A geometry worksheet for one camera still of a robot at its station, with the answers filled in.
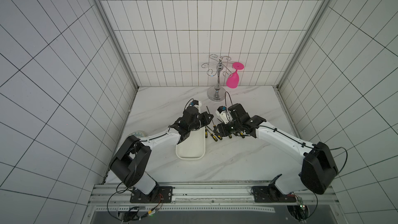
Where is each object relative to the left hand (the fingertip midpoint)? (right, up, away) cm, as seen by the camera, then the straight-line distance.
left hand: (212, 118), depth 84 cm
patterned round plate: (-44, -10, +5) cm, 46 cm away
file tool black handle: (+4, -12, +8) cm, 15 cm away
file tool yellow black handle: (-3, -11, +10) cm, 15 cm away
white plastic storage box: (-11, -17, +3) cm, 20 cm away
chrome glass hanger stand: (+7, +15, +31) cm, 35 cm away
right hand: (-1, -7, -3) cm, 7 cm away
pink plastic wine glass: (+15, +24, +16) cm, 32 cm away
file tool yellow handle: (-2, +5, -1) cm, 5 cm away
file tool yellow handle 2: (+1, -12, +8) cm, 15 cm away
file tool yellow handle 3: (+12, -12, +8) cm, 19 cm away
